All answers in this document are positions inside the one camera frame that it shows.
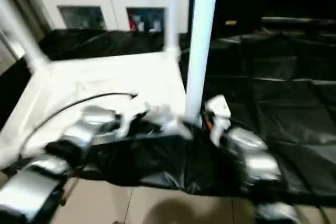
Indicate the white plastic table top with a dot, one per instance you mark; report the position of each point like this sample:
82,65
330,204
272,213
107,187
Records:
105,77

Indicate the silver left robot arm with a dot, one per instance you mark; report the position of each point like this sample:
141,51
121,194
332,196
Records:
86,121

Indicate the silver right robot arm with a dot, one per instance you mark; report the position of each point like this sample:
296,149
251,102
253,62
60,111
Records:
260,163

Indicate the black work surface mat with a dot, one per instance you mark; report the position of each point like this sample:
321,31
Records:
262,90

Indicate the red item in cabinet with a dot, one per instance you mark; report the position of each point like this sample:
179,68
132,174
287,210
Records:
132,20

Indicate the grey metal bar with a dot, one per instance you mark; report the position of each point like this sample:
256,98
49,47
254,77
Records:
302,21

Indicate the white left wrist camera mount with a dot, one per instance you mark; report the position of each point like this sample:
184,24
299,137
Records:
131,113

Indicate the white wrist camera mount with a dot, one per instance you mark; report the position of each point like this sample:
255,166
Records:
131,113
219,106

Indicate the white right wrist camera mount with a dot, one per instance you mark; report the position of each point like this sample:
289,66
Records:
219,106

